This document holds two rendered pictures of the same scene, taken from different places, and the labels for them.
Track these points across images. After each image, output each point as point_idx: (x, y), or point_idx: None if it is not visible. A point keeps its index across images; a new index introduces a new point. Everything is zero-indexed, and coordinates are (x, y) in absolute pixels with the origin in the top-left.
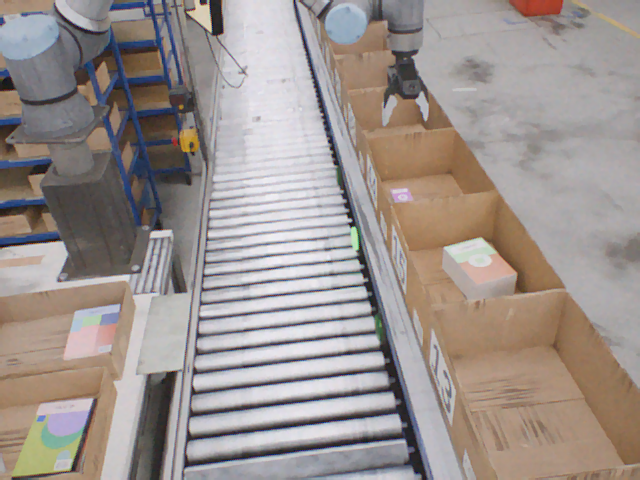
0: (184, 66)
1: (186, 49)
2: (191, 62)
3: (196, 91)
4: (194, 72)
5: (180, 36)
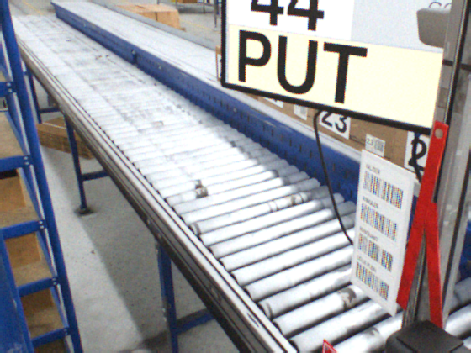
0: (441, 265)
1: (463, 210)
2: (461, 247)
3: (443, 327)
4: (455, 275)
5: (464, 171)
